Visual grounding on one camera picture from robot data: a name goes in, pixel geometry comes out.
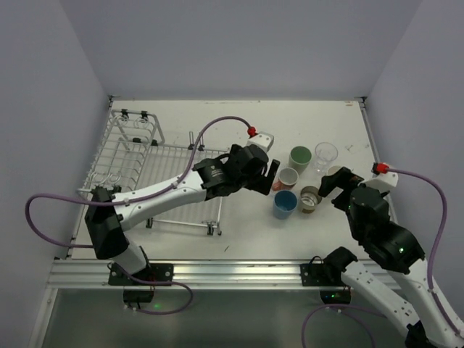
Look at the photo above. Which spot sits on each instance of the light green cup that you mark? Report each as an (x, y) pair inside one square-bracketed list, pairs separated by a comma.
[(299, 159)]

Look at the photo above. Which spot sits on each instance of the beige brown cup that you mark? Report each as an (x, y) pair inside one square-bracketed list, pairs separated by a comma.
[(309, 199)]

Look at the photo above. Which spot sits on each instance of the silver wire dish rack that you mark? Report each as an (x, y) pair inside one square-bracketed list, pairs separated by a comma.
[(133, 154)]

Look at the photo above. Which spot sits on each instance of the left black control box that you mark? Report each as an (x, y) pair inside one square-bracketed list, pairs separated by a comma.
[(137, 297)]

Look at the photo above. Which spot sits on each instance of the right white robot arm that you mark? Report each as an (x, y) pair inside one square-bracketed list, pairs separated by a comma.
[(423, 315)]

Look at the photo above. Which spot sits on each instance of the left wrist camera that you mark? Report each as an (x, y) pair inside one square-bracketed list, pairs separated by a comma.
[(262, 140)]

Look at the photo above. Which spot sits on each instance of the pink ceramic mug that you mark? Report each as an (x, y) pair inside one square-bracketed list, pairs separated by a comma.
[(286, 180)]

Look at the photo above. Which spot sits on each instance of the aluminium mounting rail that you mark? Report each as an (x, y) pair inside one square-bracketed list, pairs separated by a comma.
[(198, 275)]

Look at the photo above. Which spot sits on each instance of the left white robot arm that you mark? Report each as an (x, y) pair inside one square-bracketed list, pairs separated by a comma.
[(110, 216)]

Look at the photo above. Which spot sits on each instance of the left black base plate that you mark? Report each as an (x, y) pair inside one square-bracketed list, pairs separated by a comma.
[(159, 272)]

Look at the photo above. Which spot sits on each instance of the black control box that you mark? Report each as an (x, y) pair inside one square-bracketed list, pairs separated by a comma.
[(336, 297), (137, 297)]

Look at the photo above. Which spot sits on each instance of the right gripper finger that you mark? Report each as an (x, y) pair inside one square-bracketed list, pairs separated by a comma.
[(339, 179), (342, 201)]

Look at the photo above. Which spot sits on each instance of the right black control box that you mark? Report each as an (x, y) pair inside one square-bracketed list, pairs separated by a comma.
[(336, 297)]

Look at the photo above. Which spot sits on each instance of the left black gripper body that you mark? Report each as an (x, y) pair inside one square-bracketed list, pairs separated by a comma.
[(264, 175)]

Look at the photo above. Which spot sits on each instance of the clear glass cup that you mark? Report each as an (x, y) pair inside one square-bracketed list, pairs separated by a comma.
[(325, 154)]

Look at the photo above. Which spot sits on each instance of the white ceramic mug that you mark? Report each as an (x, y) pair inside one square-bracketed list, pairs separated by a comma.
[(333, 170)]

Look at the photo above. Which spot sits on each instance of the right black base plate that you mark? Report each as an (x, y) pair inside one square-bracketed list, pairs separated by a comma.
[(322, 272)]

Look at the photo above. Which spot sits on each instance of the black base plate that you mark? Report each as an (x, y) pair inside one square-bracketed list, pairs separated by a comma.
[(159, 272), (322, 272)]

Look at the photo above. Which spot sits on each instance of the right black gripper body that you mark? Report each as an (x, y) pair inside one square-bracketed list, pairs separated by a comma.
[(341, 182)]

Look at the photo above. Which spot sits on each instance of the blue cup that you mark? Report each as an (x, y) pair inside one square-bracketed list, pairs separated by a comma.
[(284, 203)]

